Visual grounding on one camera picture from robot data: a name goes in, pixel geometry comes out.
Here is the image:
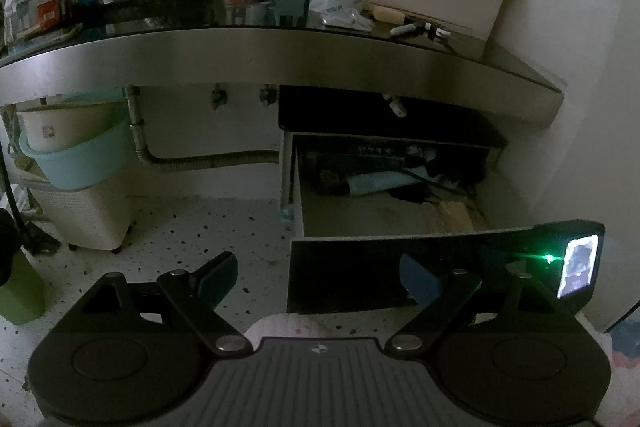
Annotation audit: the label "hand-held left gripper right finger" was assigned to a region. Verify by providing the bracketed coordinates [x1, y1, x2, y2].
[386, 253, 583, 354]

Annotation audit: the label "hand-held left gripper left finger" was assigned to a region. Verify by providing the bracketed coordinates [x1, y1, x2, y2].
[55, 251, 252, 356]

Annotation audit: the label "black drawer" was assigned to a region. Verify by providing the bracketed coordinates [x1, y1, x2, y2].
[279, 130, 554, 316]

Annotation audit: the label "light blue tube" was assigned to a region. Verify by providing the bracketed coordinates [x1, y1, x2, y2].
[347, 171, 417, 197]

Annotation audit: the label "black long item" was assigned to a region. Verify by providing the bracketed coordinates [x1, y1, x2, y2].
[319, 144, 432, 168]

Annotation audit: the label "white laundry basket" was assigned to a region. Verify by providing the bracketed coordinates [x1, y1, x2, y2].
[22, 176, 134, 254]

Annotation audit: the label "small white object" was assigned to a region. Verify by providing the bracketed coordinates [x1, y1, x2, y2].
[382, 94, 406, 118]

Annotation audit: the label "teal basin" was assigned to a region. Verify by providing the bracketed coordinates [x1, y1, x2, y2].
[18, 111, 134, 193]

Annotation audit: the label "green bin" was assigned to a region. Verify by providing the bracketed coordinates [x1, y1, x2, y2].
[0, 251, 46, 327]

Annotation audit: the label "black stand rod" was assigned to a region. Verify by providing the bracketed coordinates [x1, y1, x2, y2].
[0, 151, 62, 259]

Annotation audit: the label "white basin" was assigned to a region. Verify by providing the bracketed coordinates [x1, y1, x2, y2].
[17, 96, 126, 153]

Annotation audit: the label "black trash bag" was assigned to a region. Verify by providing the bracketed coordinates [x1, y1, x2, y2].
[0, 207, 24, 289]

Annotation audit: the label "steel-edged black vanity counter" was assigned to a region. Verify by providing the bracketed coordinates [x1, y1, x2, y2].
[0, 0, 566, 130]

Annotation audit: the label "beige soap bar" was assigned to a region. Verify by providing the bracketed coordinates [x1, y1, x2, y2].
[372, 5, 406, 23]

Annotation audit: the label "small clear plastic bag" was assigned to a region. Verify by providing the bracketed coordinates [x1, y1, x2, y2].
[319, 6, 374, 32]

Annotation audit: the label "light blue container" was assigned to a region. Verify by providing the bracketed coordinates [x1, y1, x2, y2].
[4, 0, 37, 44]

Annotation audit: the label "flexible drain hose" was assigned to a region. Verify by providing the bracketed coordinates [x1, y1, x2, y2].
[124, 86, 281, 173]

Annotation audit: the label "white-handled scissors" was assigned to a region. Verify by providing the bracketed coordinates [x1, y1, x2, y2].
[389, 21, 456, 54]

